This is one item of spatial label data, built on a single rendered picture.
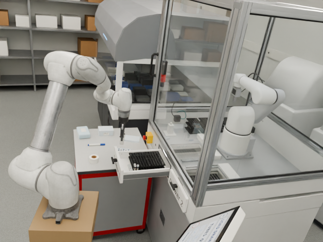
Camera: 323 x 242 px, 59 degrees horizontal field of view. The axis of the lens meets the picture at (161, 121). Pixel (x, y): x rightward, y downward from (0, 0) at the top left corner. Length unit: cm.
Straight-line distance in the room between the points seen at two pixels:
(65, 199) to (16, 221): 139
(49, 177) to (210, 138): 81
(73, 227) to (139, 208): 97
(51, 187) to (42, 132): 29
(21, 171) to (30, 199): 147
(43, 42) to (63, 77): 425
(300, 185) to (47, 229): 145
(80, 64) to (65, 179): 58
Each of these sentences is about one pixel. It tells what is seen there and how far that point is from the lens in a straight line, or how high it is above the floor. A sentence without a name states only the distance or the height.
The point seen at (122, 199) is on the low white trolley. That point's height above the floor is 45.
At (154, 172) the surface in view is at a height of 87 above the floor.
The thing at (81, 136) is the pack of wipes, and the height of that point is 79.
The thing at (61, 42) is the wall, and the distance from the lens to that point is 586.
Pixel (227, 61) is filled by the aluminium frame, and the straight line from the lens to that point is 128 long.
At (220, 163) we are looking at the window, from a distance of 152.
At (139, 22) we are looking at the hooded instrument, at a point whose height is 170.
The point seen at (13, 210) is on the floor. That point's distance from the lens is 302.
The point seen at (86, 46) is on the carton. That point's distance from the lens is 549.
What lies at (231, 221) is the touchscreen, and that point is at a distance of 124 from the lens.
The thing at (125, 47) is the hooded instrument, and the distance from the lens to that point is 249.
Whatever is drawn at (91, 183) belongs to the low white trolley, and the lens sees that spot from 220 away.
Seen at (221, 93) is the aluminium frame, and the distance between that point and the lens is 130.
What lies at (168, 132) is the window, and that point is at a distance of 198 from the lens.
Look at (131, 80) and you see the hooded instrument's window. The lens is 261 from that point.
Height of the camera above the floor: 202
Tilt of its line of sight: 26 degrees down
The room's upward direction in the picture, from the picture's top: 8 degrees clockwise
